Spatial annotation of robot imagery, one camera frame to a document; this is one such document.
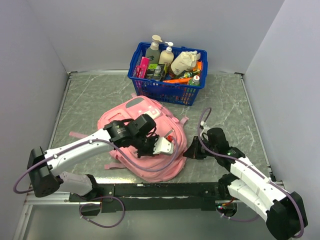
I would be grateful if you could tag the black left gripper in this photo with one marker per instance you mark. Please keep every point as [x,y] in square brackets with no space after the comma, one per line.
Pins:
[150,152]

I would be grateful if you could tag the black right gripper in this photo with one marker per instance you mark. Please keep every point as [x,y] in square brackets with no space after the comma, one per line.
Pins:
[193,151]

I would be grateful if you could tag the pink student backpack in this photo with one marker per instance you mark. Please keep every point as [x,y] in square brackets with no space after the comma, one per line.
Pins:
[159,168]

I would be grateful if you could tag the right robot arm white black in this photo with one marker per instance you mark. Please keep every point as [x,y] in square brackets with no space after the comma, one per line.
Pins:
[283,212]

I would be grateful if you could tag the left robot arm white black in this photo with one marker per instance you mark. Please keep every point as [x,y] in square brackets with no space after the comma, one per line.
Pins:
[47,168]

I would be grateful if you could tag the orange toothbrush pack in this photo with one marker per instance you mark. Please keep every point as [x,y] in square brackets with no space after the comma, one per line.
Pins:
[181,81]

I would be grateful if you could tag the black green box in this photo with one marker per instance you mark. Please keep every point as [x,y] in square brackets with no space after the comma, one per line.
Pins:
[156,72]

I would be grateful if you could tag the pink box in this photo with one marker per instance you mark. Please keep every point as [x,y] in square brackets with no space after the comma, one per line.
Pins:
[141,69]

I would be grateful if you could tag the blue plastic basket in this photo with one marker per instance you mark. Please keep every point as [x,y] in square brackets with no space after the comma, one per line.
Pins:
[165,91]

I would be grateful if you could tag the small green bottle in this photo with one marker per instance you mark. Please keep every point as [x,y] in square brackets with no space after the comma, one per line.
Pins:
[190,74]

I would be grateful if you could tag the cream pump bottle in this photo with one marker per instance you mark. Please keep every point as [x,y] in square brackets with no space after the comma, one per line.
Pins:
[166,56]

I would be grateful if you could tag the grey pump bottle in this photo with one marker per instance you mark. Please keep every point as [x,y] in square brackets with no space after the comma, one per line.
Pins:
[153,52]

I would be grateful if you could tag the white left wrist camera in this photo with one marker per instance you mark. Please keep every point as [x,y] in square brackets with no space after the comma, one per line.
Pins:
[163,146]

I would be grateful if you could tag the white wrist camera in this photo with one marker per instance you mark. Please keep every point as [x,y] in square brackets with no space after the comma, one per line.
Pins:
[163,146]
[204,126]

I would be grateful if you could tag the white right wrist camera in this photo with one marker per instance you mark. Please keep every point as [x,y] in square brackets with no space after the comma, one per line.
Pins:
[204,126]

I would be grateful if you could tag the black mounting base rail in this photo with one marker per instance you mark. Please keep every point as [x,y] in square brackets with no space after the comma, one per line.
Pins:
[166,196]

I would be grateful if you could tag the beige drawstring pouch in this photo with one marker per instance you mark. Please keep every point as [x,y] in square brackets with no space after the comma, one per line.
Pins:
[186,60]

